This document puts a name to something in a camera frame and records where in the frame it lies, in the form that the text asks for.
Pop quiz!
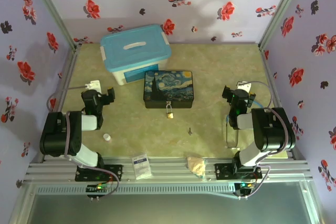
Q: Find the starry night tin box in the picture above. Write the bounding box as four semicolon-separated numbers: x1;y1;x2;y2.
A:
143;70;195;109

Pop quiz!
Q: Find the brass padlock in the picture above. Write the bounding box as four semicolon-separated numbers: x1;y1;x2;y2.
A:
165;101;175;120

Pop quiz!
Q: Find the blue lidded plastic storage box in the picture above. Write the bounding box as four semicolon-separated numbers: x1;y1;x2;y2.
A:
99;24;172;86

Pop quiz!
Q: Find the white paper packet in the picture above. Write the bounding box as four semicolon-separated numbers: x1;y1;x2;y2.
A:
131;153;153;180

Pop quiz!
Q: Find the clear bag of beige snacks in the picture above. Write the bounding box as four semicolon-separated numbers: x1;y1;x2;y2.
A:
185;156;208;182

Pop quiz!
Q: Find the right circuit board with lights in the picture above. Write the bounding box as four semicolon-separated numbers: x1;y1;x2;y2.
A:
235;181;257;196

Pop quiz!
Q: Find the circuit board with lights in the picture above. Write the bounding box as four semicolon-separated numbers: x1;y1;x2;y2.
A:
235;181;257;196
86;183;111;196

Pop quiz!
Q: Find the left circuit board with lights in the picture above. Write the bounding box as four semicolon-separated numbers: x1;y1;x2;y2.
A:
86;183;111;196

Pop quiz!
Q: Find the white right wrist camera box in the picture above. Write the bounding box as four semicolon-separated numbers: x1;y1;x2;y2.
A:
236;81;253;93

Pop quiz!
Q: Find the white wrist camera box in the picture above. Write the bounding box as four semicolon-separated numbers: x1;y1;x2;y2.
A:
236;81;253;93
85;79;101;91

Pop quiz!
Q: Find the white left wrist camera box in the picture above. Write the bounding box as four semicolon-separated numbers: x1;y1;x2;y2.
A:
85;79;101;91

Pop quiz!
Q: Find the grey left arm cable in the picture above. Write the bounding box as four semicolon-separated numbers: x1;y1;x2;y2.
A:
46;84;120;199

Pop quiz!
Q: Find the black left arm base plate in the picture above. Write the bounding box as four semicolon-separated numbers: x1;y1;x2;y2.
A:
75;164;124;182

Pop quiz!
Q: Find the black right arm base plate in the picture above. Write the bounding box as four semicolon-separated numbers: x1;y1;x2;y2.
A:
214;163;263;182

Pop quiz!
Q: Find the aluminium front frame rail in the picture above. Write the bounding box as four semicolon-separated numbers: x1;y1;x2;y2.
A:
24;156;314;183

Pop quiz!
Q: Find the aluminium frame post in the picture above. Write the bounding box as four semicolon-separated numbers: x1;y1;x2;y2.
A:
25;0;78;50
257;0;307;50

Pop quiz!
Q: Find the slotted grey cable duct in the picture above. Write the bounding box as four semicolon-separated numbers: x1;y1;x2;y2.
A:
35;184;237;196

